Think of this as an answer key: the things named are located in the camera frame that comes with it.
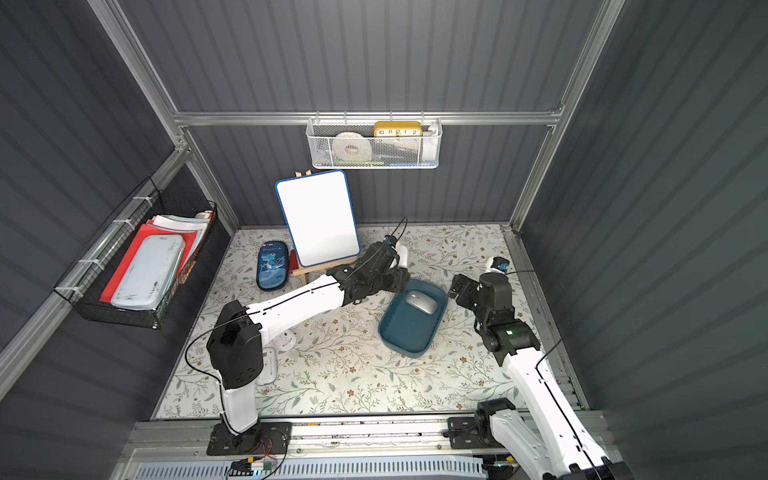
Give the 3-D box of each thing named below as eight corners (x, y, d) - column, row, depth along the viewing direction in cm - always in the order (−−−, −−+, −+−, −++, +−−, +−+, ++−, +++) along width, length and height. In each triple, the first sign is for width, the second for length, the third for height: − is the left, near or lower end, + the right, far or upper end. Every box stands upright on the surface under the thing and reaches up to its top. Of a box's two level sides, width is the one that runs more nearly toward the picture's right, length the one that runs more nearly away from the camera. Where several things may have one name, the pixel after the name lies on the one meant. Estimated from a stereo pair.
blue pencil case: (259, 294, 103) (255, 289, 100) (261, 249, 116) (257, 243, 113) (289, 288, 105) (286, 282, 102) (288, 244, 118) (285, 238, 115)
